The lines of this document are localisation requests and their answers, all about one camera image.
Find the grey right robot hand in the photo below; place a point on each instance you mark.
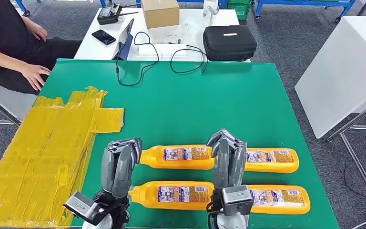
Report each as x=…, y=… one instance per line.
x=227, y=164

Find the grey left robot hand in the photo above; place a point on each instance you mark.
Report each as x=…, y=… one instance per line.
x=116, y=177

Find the person's right hand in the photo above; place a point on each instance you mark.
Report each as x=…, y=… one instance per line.
x=33, y=74

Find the person's left hand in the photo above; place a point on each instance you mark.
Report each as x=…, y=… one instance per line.
x=39, y=31

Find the orange plastic bottle clear cap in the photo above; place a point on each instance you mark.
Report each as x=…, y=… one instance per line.
x=145, y=196
x=153, y=158
x=304, y=202
x=293, y=161

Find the person's right forearm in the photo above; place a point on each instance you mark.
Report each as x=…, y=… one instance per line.
x=0, y=57

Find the person's left forearm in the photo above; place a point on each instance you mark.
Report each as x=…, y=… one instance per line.
x=28, y=22

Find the blue metal rack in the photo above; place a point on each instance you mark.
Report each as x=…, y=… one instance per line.
x=258, y=9
x=222, y=3
x=21, y=6

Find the white bench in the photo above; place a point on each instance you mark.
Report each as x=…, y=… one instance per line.
x=12, y=104

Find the person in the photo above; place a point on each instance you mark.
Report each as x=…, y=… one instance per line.
x=3, y=28

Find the metal bench leg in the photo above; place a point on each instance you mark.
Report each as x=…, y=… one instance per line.
x=0, y=109

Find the black smartphone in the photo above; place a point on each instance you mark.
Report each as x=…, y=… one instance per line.
x=103, y=37

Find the black remote controller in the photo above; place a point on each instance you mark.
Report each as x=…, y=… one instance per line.
x=107, y=15

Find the dark blue tablet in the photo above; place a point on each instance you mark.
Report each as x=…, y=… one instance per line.
x=124, y=44

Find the black zip case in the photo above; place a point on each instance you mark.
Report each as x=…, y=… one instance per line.
x=228, y=44

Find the brown cardboard box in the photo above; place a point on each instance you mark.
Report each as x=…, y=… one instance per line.
x=161, y=14

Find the large white table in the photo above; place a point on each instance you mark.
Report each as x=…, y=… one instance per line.
x=344, y=79

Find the green plastic crate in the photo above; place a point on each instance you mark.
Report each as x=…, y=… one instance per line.
x=239, y=9

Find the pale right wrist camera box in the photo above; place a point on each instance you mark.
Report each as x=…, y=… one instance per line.
x=237, y=199

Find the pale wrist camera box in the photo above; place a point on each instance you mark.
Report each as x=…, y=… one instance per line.
x=80, y=205
x=237, y=199

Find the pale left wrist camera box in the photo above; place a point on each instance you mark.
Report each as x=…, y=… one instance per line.
x=80, y=205

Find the metal table frame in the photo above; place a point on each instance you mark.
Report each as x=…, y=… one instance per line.
x=359, y=117

